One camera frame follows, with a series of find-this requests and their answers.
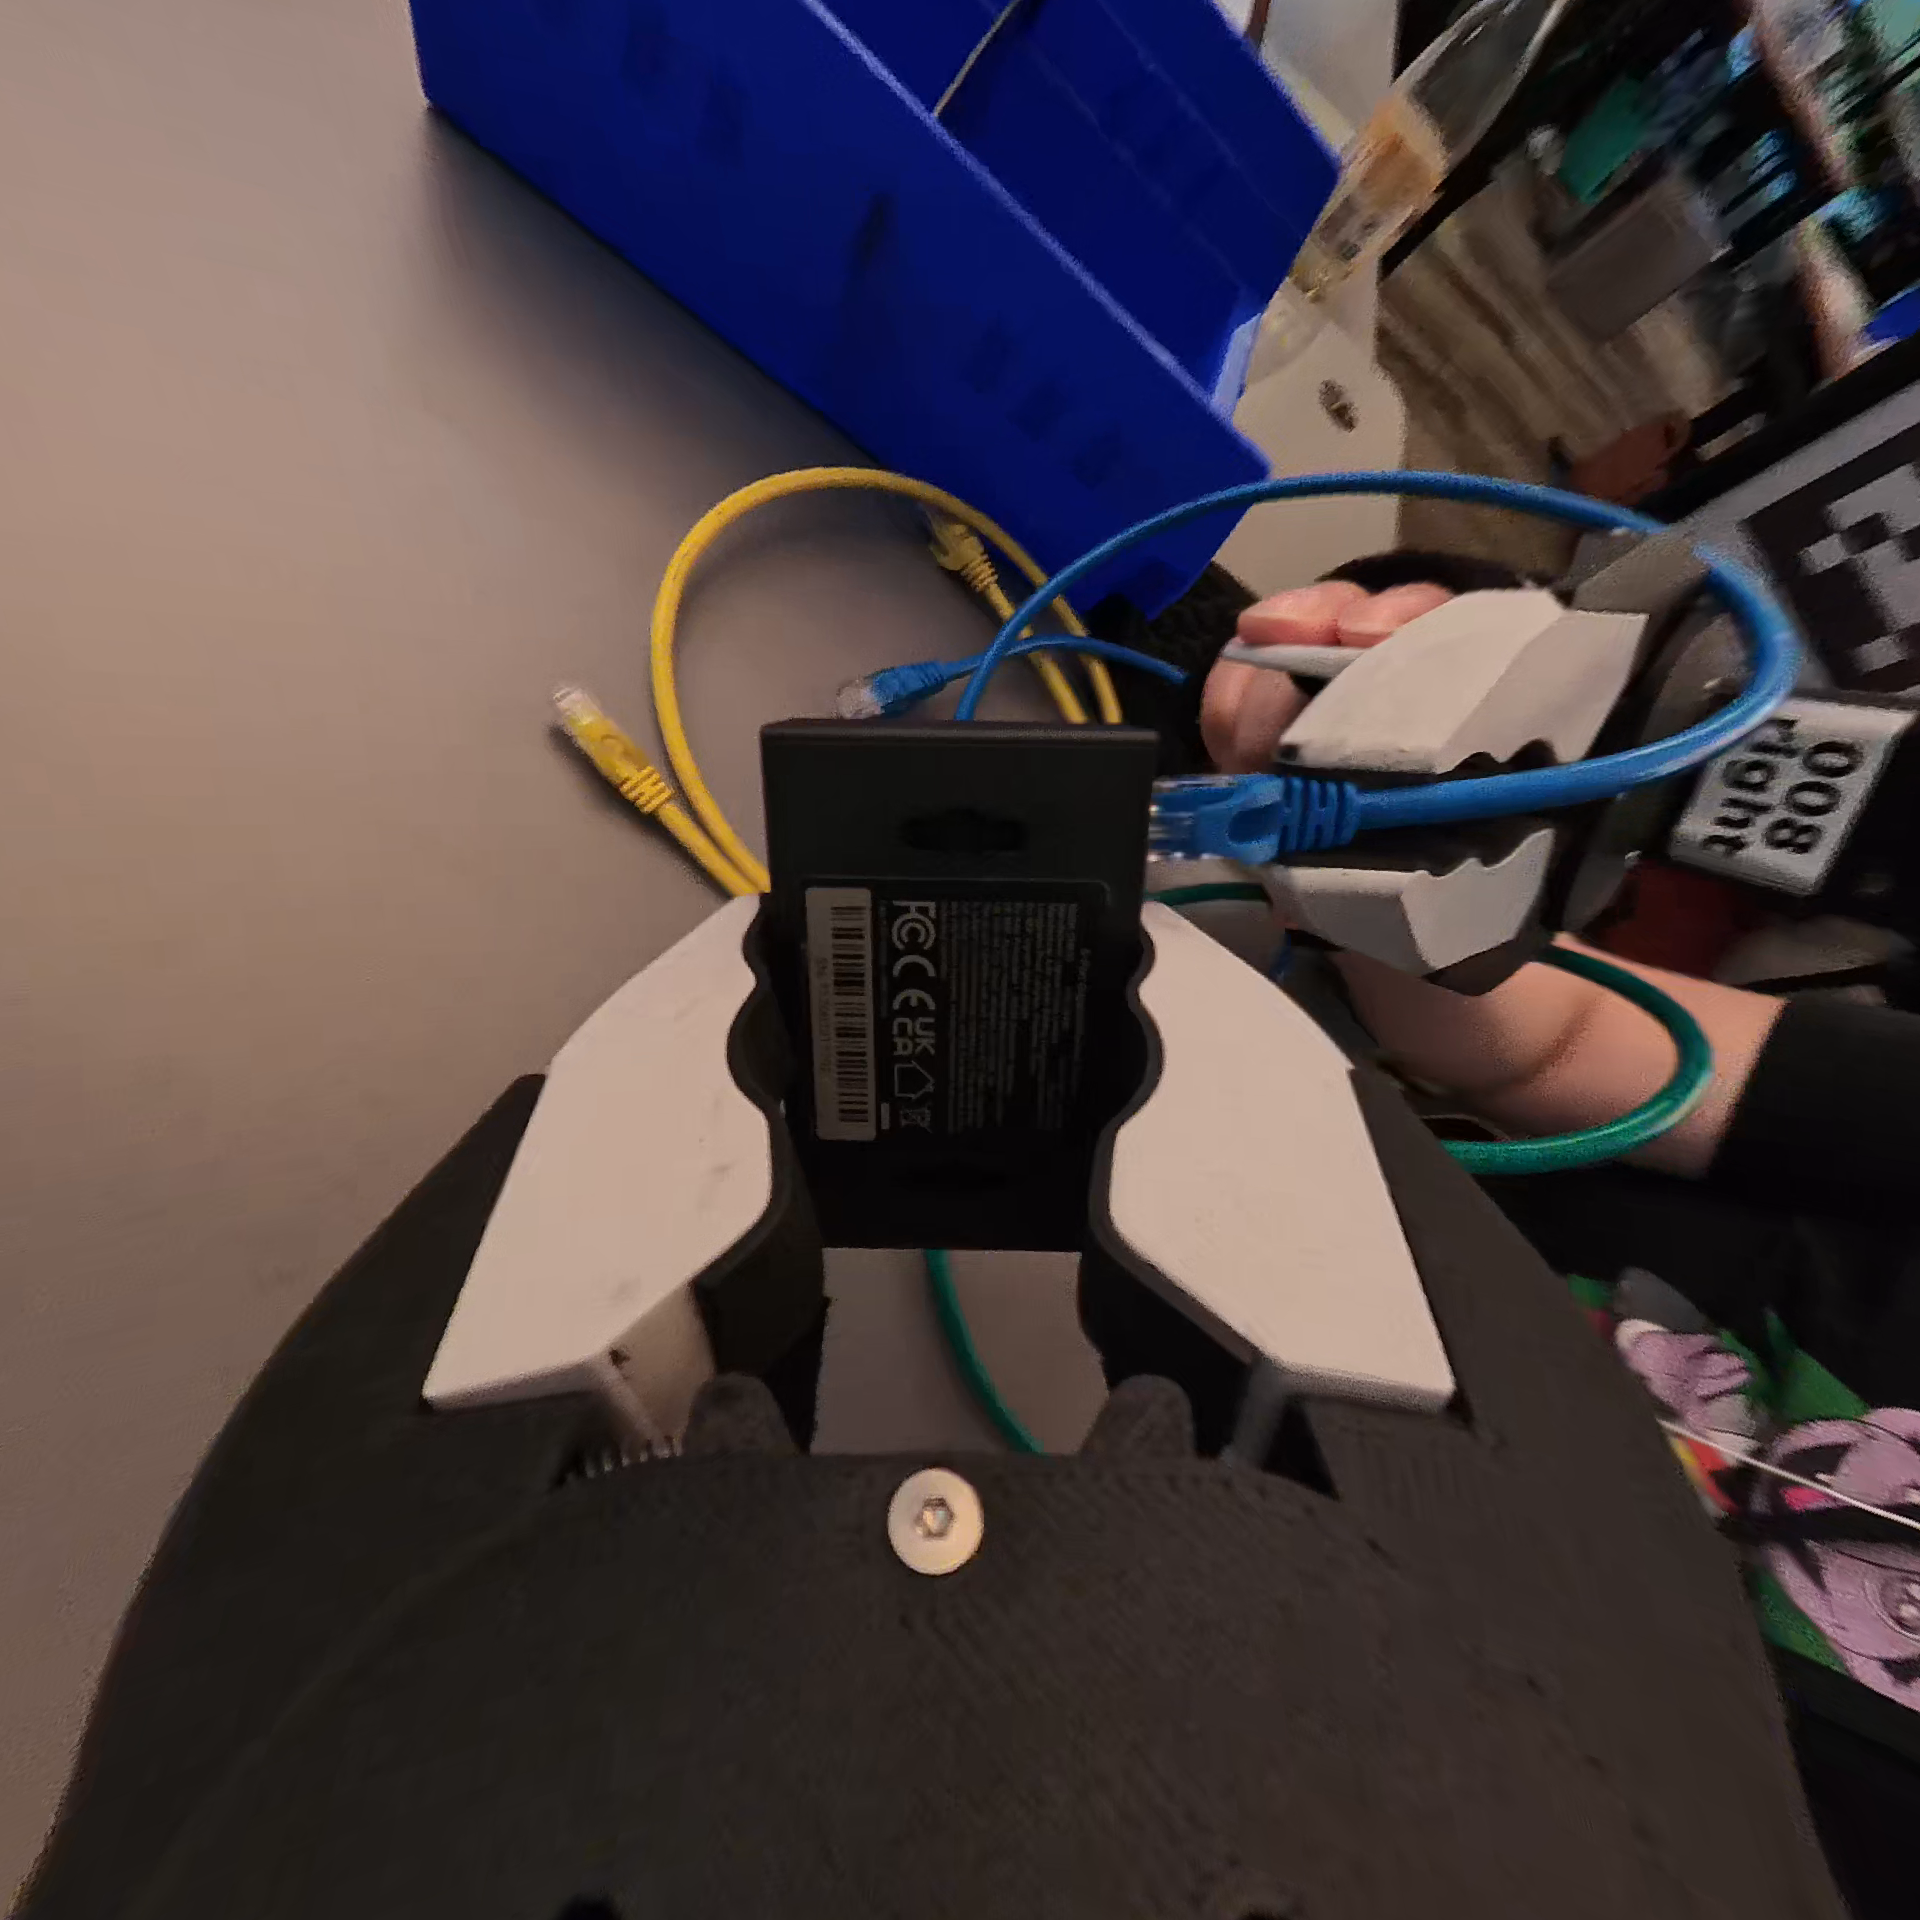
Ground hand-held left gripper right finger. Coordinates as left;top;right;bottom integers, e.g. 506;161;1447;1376
1079;901;1462;1420

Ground person's printed pants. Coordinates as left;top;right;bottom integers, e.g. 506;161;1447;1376
1569;1267;1920;1719

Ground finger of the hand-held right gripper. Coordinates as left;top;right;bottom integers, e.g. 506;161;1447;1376
1218;587;1656;784
1265;830;1569;995

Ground blue ethernet cable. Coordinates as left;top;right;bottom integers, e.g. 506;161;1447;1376
834;471;1801;987

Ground person's right hand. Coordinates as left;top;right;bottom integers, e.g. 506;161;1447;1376
1199;550;1523;772

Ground green ethernet cable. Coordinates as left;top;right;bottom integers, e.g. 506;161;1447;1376
920;883;1719;1460

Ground person's right forearm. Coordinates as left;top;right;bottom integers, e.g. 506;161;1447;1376
1334;948;1920;1208

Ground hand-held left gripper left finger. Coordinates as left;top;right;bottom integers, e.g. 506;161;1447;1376
424;893;829;1453

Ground yellow ethernet cable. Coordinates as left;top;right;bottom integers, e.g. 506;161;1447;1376
551;465;1127;897

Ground glass bottle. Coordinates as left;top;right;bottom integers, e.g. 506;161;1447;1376
1288;0;1573;303

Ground black network switch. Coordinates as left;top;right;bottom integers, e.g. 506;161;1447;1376
760;718;1163;1257

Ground blue plastic bin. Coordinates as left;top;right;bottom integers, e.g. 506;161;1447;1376
408;0;1344;620

